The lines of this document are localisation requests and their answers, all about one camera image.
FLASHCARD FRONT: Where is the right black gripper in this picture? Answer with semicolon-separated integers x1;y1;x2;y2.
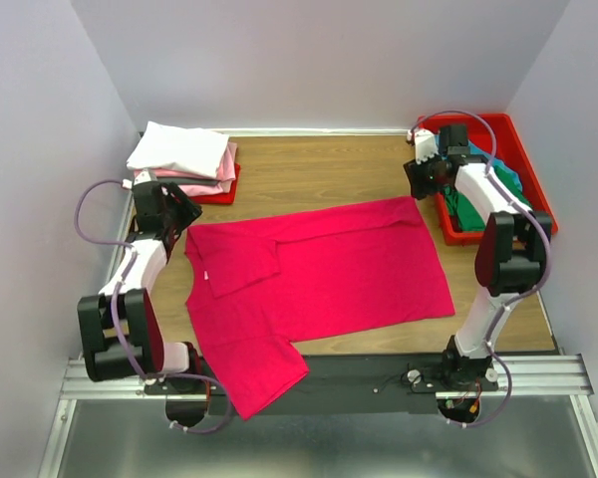
401;150;447;202

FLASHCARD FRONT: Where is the magenta t shirt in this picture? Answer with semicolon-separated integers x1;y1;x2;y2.
185;197;454;419

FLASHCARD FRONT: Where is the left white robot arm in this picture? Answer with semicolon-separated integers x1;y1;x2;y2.
77;177;201;393

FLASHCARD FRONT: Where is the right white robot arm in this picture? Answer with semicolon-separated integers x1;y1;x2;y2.
404;123;553;390

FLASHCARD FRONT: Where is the pink folded t shirt lower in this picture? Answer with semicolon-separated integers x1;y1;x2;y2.
180;178;235;196

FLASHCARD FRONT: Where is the grey folded t shirt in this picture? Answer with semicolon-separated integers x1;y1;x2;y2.
157;175;219;187

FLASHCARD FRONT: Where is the red folded t shirt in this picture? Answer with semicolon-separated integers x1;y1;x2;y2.
189;163;241;205

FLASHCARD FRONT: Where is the blue t shirt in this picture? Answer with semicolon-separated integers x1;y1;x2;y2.
468;141;523;192

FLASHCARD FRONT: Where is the green t shirt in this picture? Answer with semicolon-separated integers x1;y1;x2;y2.
442;165;532;232

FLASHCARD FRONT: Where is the white folded t shirt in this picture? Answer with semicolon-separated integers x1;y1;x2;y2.
127;121;229;178

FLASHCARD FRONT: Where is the red plastic bin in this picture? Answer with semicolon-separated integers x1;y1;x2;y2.
416;113;560;247

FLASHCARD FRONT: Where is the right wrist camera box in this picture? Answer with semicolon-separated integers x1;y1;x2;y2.
407;128;439;164

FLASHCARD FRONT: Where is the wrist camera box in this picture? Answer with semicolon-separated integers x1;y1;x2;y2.
133;168;157;186
407;128;439;164

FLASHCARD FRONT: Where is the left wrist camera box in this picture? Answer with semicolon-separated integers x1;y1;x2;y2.
133;168;157;186

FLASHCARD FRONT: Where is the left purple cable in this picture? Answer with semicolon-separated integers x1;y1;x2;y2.
73;178;233;435

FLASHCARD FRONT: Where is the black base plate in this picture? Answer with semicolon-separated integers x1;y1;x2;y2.
144;352;499;423

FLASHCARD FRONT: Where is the aluminium frame rail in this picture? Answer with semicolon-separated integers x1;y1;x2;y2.
60;356;593;400

